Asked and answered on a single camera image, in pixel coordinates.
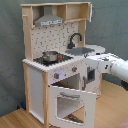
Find silver cooking pot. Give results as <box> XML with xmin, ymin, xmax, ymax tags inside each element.
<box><xmin>43</xmin><ymin>51</ymin><xmax>58</xmax><ymax>62</ymax></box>

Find white dishwasher door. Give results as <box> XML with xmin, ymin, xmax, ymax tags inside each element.
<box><xmin>82</xmin><ymin>66</ymin><xmax>101</xmax><ymax>95</ymax></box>

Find black kitchen faucet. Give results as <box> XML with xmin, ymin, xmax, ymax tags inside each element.
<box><xmin>67</xmin><ymin>33</ymin><xmax>82</xmax><ymax>49</ymax></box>

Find white upper cabinet door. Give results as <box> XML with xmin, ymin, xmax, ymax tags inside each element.
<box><xmin>88</xmin><ymin>3</ymin><xmax>93</xmax><ymax>22</ymax></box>

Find white oven door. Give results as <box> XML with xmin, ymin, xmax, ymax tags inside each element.
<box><xmin>49</xmin><ymin>86</ymin><xmax>96</xmax><ymax>128</ymax></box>

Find grey sink basin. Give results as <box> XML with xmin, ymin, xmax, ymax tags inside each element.
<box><xmin>66</xmin><ymin>47</ymin><xmax>94</xmax><ymax>56</ymax></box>

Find grey range hood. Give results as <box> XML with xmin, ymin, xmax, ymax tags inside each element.
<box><xmin>34</xmin><ymin>5</ymin><xmax>64</xmax><ymax>27</ymax></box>

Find red right stove knob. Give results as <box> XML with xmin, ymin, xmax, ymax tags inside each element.
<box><xmin>71</xmin><ymin>66</ymin><xmax>78</xmax><ymax>73</ymax></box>

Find black stovetop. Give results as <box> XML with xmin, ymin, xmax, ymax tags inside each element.
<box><xmin>35</xmin><ymin>54</ymin><xmax>71</xmax><ymax>66</ymax></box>

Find wooden toy kitchen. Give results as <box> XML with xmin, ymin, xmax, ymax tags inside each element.
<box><xmin>22</xmin><ymin>2</ymin><xmax>105</xmax><ymax>128</ymax></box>

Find red stove knob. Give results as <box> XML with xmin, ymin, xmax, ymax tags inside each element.
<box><xmin>71</xmin><ymin>66</ymin><xmax>78</xmax><ymax>73</ymax></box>
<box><xmin>54</xmin><ymin>73</ymin><xmax>60</xmax><ymax>79</ymax></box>

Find red left stove knob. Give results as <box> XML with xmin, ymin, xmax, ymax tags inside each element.
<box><xmin>54</xmin><ymin>73</ymin><xmax>60</xmax><ymax>79</ymax></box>

